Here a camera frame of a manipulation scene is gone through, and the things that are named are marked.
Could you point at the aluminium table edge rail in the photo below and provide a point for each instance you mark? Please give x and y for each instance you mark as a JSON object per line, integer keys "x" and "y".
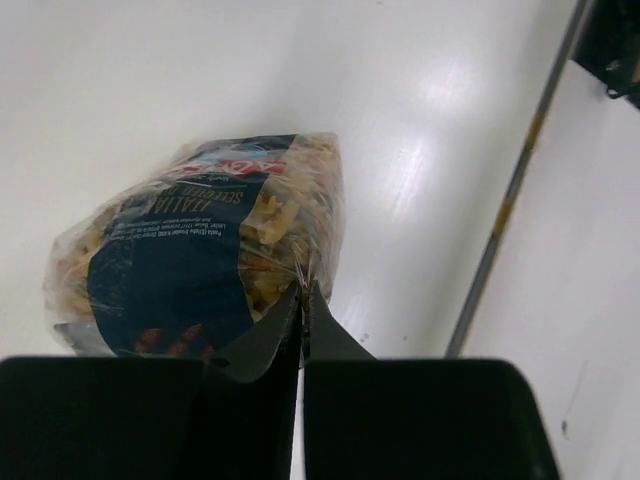
{"x": 569, "y": 39}

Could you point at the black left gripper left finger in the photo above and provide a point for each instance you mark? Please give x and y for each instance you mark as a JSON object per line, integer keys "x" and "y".
{"x": 228, "y": 417}

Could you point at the tricolor fusilli pasta bag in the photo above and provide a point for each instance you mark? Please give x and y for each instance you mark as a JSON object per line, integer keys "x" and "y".
{"x": 190, "y": 262}

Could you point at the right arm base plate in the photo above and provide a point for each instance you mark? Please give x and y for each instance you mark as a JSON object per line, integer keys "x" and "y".
{"x": 609, "y": 48}

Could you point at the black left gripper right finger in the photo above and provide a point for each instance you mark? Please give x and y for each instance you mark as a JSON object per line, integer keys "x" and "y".
{"x": 368, "y": 418}

